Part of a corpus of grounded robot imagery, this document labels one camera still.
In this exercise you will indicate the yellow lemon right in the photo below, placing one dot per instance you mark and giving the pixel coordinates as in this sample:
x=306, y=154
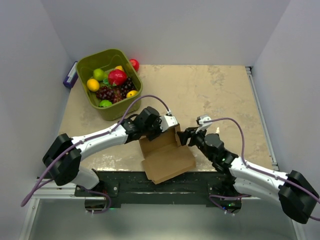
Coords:
x=131, y=93

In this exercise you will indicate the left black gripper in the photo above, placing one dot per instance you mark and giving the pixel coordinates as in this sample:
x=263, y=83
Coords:
x=157, y=123

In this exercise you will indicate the green pear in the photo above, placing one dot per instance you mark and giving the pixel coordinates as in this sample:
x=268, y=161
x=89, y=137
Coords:
x=99, y=75

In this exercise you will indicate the dark purple grape bunch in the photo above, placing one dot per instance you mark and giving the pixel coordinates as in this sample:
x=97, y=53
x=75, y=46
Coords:
x=117, y=93

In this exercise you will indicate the brown cardboard box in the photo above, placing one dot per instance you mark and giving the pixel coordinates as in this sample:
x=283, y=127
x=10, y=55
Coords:
x=165, y=157

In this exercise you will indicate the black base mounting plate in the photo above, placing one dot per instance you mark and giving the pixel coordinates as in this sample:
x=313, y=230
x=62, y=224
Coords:
x=190, y=188

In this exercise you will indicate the red apple outside bin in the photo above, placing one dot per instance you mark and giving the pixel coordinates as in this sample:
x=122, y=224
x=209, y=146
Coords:
x=135, y=64

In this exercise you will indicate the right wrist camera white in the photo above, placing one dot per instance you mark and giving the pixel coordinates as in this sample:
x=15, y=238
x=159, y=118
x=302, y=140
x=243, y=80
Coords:
x=203, y=122

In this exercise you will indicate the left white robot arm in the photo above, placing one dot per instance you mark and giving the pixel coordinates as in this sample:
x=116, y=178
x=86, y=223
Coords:
x=63, y=159

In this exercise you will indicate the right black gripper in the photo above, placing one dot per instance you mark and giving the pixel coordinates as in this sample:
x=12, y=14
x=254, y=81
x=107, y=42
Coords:
x=184, y=136

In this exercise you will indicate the yellow lemon left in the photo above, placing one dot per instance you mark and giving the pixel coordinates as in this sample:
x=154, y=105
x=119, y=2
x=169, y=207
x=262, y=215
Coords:
x=93, y=85

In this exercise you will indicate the aluminium frame rail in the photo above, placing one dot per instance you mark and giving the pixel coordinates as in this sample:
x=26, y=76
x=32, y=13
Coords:
x=274, y=162

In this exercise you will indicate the yellow lemon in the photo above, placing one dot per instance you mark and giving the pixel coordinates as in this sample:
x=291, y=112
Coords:
x=93, y=85
x=131, y=93

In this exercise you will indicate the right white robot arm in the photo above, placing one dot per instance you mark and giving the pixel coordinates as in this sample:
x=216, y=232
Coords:
x=292, y=191

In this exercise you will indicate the green plastic bin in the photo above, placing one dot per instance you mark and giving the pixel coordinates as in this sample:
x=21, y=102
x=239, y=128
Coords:
x=107, y=60

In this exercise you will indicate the blue white small box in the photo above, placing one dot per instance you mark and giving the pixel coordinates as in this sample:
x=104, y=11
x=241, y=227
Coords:
x=71, y=78

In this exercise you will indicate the yellow fruit at back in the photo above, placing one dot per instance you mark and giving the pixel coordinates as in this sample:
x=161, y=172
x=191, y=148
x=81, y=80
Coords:
x=119, y=67

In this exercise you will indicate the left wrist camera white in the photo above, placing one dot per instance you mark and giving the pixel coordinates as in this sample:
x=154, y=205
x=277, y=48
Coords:
x=168, y=122

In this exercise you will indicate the green fruit front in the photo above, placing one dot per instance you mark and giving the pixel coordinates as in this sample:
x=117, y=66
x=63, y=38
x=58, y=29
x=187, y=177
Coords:
x=105, y=104

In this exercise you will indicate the red pomegranate in bin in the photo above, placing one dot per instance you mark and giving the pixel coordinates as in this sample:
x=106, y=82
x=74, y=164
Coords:
x=117, y=77

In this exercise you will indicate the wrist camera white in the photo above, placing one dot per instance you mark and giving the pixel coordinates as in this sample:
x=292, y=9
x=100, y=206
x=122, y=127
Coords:
x=168, y=122
x=203, y=122

